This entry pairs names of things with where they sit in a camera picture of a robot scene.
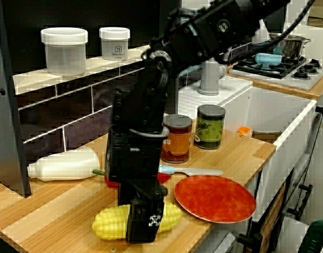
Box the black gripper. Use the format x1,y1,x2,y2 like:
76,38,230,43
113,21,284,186
106,128,169,245

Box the yellow toy corn cob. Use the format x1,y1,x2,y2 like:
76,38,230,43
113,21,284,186
92,201,183,241

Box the red toy pepper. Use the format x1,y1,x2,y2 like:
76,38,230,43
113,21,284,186
92,168,172,188

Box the orange label toy can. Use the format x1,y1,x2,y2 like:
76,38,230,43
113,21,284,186
160,114,193,163

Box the white plastic bottle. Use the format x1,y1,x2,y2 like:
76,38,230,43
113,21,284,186
27,147,101,182

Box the red round plate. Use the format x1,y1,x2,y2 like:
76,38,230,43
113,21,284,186
174,175,257,223

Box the green label toy can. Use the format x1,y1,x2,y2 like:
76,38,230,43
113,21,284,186
194,104,226,150

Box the orange toy bowl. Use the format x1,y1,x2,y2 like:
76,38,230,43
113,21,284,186
237,126,253,138

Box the grey toy faucet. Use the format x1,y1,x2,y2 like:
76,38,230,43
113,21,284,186
198,20,272,95

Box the white toy kitchen sink unit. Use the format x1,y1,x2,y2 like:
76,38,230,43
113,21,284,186
177,76,323,253

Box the dark grey kitchen hutch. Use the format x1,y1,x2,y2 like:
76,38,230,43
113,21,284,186
0,0,183,198

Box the small clear jar white lid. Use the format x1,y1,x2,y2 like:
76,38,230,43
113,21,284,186
99,26,131,61

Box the large clear jar white lid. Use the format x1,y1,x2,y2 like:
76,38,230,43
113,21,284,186
40,27,88,76

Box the dark green tool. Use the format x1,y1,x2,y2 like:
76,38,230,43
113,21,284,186
303,220,323,253

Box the toy stovetop black grates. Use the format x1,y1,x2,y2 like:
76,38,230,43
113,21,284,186
228,54,323,92

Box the light blue dish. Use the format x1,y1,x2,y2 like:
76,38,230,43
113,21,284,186
255,46,283,71

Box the black stove knob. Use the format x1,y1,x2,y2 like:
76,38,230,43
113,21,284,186
303,59,323,72
292,65,312,80

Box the silver metal pot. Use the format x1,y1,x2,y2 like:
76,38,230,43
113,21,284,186
268,33,312,59

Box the toy knife blue handle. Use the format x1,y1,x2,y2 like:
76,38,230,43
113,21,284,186
158,164,224,177

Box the short grey gripper cable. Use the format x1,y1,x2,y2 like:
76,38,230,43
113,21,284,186
128,125,170,139

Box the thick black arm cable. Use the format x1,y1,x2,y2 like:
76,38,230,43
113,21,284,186
252,0,317,63

